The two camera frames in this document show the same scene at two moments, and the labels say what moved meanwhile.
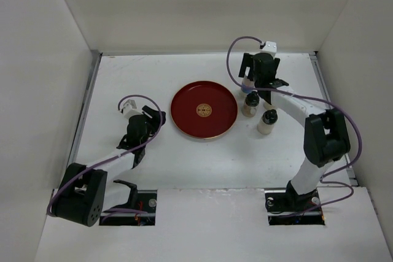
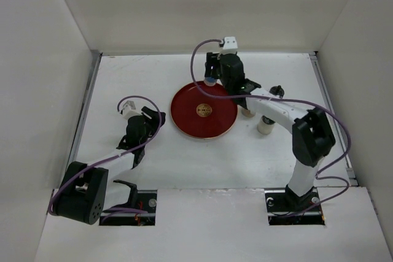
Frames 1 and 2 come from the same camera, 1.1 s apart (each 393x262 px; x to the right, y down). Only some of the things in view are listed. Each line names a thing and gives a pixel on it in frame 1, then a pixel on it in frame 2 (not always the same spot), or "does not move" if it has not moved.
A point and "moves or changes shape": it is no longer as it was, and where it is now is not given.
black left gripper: (156, 118) does not move
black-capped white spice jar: (267, 122) does not move
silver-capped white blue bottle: (247, 83) moves or changes shape
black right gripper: (247, 62) to (214, 59)
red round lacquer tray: (204, 109) does not move
